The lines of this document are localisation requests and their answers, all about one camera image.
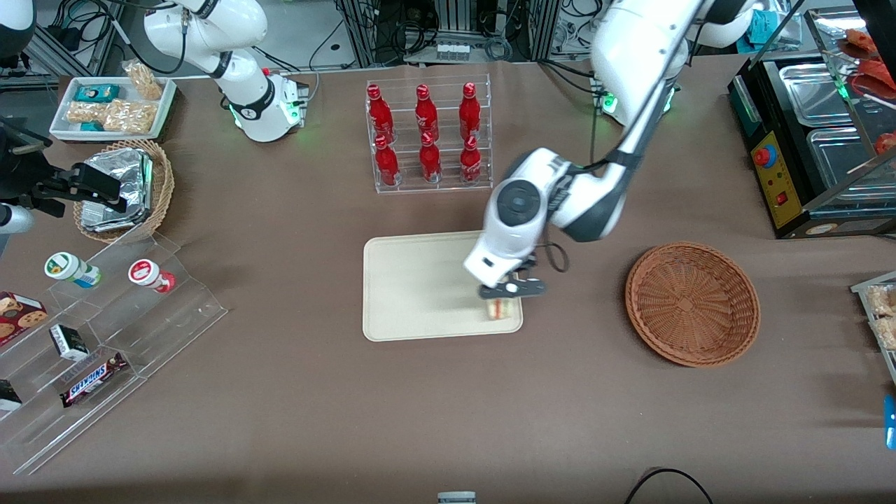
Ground light tan wicker basket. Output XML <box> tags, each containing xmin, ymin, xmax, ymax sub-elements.
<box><xmin>73</xmin><ymin>139</ymin><xmax>176</xmax><ymax>244</ymax></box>

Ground white rectangular snack tray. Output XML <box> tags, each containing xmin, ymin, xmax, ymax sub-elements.
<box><xmin>49</xmin><ymin>76</ymin><xmax>177</xmax><ymax>144</ymax></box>

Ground brown round wicker basket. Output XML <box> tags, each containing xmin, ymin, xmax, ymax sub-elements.
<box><xmin>625</xmin><ymin>241</ymin><xmax>762</xmax><ymax>368</ymax></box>

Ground large clear peanut snack bag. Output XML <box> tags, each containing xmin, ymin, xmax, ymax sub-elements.
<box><xmin>103</xmin><ymin>99</ymin><xmax>159</xmax><ymax>136</ymax></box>

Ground black food warmer appliance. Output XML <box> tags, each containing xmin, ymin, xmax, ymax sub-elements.
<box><xmin>727</xmin><ymin>6</ymin><xmax>896</xmax><ymax>241</ymax></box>

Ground red cookie box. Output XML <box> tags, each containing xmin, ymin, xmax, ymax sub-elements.
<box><xmin>0</xmin><ymin>290</ymin><xmax>50</xmax><ymax>348</ymax></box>

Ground black looped cable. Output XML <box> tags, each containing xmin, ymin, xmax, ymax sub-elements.
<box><xmin>622</xmin><ymin>467</ymin><xmax>715</xmax><ymax>504</ymax></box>

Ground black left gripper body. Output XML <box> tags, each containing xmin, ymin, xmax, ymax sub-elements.
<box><xmin>477</xmin><ymin>258</ymin><xmax>548</xmax><ymax>301</ymax></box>

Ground beige plastic serving tray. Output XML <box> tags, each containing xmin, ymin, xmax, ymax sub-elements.
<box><xmin>362</xmin><ymin>229</ymin><xmax>524</xmax><ymax>342</ymax></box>

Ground small black white box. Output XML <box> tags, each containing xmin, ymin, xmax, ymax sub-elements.
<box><xmin>49</xmin><ymin>323</ymin><xmax>90</xmax><ymax>363</ymax></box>

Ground grey tray with snacks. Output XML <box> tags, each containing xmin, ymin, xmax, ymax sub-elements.
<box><xmin>850</xmin><ymin>271</ymin><xmax>896</xmax><ymax>387</ymax></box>

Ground green lid yogurt bottle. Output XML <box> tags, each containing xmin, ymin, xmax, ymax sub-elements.
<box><xmin>44</xmin><ymin>251</ymin><xmax>103</xmax><ymax>290</ymax></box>

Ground clear acrylic bottle rack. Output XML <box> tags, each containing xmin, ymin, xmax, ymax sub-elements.
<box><xmin>365</xmin><ymin>73</ymin><xmax>494</xmax><ymax>195</ymax></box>

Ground orange fried food piece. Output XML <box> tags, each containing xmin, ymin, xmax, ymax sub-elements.
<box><xmin>837</xmin><ymin>28</ymin><xmax>877</xmax><ymax>61</ymax></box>
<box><xmin>850</xmin><ymin>59</ymin><xmax>896</xmax><ymax>100</ymax></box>

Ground red cola bottle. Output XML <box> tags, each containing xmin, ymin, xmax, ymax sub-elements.
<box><xmin>374</xmin><ymin>134</ymin><xmax>402</xmax><ymax>188</ymax></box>
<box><xmin>419</xmin><ymin>132</ymin><xmax>443</xmax><ymax>184</ymax></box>
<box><xmin>458</xmin><ymin>82</ymin><xmax>483</xmax><ymax>141</ymax></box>
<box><xmin>460</xmin><ymin>135</ymin><xmax>484</xmax><ymax>186</ymax></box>
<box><xmin>367</xmin><ymin>84</ymin><xmax>395</xmax><ymax>145</ymax></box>
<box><xmin>414</xmin><ymin>84</ymin><xmax>440</xmax><ymax>141</ymax></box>

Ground Snickers chocolate bar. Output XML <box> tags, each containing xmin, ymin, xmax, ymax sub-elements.
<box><xmin>59</xmin><ymin>351</ymin><xmax>130</xmax><ymax>410</ymax></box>

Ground teal snack box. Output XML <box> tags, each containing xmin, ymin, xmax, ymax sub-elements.
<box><xmin>74</xmin><ymin>84</ymin><xmax>121</xmax><ymax>104</ymax></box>

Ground silver foil wrapped package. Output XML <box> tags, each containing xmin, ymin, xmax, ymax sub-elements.
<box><xmin>80</xmin><ymin>148</ymin><xmax>154</xmax><ymax>234</ymax></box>

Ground steel warmer pan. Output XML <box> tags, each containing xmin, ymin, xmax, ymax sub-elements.
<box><xmin>807</xmin><ymin>127</ymin><xmax>896</xmax><ymax>212</ymax></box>
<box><xmin>778</xmin><ymin>62</ymin><xmax>859</xmax><ymax>129</ymax></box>

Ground red lid yogurt bottle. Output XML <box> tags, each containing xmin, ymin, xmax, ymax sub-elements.
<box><xmin>127</xmin><ymin>258</ymin><xmax>177</xmax><ymax>295</ymax></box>

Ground clear acrylic stepped shelf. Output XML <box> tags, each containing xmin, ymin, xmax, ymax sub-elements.
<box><xmin>0</xmin><ymin>231</ymin><xmax>230</xmax><ymax>477</ymax></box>

